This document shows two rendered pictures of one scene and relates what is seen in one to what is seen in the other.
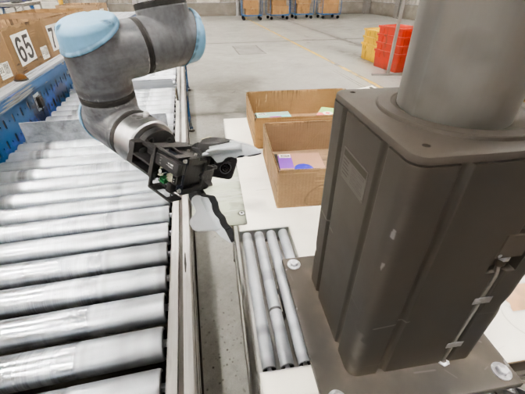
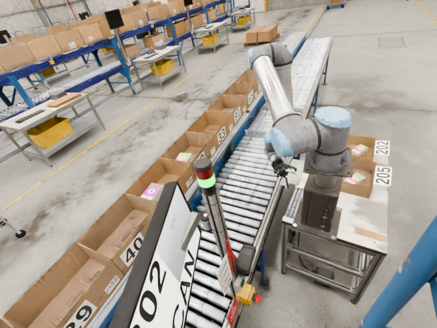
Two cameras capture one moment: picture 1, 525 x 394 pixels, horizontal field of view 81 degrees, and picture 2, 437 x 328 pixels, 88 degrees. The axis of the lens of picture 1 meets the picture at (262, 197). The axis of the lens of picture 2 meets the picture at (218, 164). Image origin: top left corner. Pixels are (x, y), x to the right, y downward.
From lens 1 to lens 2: 1.18 m
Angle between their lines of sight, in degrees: 36
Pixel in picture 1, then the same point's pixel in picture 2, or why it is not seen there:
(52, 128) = (253, 133)
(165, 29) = not seen: hidden behind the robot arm
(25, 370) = (244, 198)
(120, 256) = (264, 183)
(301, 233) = not seen: hidden behind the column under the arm
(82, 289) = (255, 187)
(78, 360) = (252, 200)
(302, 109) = (352, 142)
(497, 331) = (343, 233)
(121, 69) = not seen: hidden behind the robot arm
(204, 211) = (283, 180)
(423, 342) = (315, 222)
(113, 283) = (261, 188)
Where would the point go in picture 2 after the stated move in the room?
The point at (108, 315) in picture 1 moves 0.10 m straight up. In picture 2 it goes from (259, 194) to (258, 185)
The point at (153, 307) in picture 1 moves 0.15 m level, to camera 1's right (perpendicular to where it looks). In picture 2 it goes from (268, 196) to (287, 204)
